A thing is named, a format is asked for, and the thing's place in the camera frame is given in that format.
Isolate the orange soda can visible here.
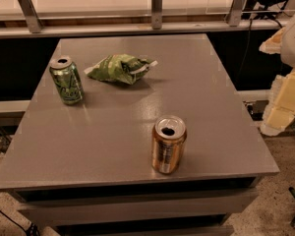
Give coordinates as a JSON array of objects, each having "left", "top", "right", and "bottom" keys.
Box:
[{"left": 151, "top": 115, "right": 187, "bottom": 174}]

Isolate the green soda can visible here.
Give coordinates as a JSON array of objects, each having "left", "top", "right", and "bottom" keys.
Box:
[{"left": 49, "top": 55, "right": 84, "bottom": 105}]

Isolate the green chip bag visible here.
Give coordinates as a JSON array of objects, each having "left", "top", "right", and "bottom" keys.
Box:
[{"left": 85, "top": 54, "right": 158, "bottom": 85}]

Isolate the grey drawer cabinet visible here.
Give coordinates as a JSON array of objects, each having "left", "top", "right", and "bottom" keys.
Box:
[{"left": 0, "top": 34, "right": 278, "bottom": 236}]

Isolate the yellow foam padding block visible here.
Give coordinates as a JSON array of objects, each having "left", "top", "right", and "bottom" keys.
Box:
[{"left": 260, "top": 68, "right": 295, "bottom": 136}]

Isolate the glass railing with metal posts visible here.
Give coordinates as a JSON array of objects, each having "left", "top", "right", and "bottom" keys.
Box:
[{"left": 0, "top": 0, "right": 295, "bottom": 39}]

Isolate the black hanging cable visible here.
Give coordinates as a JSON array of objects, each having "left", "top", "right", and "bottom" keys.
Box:
[{"left": 236, "top": 17, "right": 254, "bottom": 83}]

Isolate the black cable on floor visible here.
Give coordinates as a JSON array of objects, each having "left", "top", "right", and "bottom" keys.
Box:
[{"left": 0, "top": 203, "right": 41, "bottom": 236}]

